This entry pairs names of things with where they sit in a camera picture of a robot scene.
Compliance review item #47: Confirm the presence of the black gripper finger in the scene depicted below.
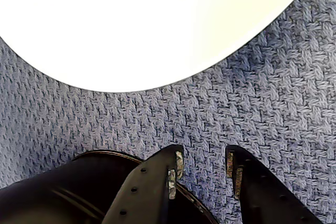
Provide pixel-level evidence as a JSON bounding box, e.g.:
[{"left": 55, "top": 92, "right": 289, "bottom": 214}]
[
  {"left": 101, "top": 144, "right": 184, "bottom": 224},
  {"left": 225, "top": 144, "right": 325, "bottom": 224}
]

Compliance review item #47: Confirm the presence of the white round plate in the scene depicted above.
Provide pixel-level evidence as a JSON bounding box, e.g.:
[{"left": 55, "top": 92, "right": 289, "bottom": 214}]
[{"left": 0, "top": 0, "right": 320, "bottom": 93}]

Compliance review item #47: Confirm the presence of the black metal bucket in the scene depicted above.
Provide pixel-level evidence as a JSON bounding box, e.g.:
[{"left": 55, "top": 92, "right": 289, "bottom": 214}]
[{"left": 0, "top": 150, "right": 218, "bottom": 224}]

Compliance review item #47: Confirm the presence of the blue woven cloth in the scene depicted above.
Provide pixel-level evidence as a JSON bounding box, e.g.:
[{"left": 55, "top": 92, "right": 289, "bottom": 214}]
[{"left": 0, "top": 0, "right": 336, "bottom": 224}]

